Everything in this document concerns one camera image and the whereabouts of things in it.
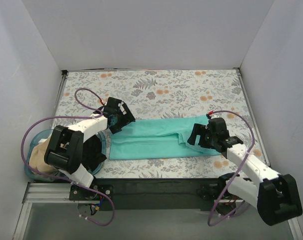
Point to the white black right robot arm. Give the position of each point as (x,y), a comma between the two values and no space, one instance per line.
(275,196)

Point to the black t shirt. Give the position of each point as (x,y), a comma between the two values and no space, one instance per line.
(94,154)

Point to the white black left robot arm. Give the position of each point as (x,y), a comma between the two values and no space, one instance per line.
(77,150)

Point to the aluminium frame rail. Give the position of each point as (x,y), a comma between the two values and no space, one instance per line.
(47,214)

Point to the teal t shirt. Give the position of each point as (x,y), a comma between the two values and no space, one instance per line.
(158,139)

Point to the beige t shirt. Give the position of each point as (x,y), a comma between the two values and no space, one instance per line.
(36,160)

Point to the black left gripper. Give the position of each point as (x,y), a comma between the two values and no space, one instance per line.
(122,116)

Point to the clear blue plastic basket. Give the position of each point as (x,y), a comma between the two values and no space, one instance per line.
(38,138)

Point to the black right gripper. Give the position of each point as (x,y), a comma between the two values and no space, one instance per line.
(201,137)

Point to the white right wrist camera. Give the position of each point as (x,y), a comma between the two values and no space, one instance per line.
(211,115)

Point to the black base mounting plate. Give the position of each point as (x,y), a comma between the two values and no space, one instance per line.
(161,193)

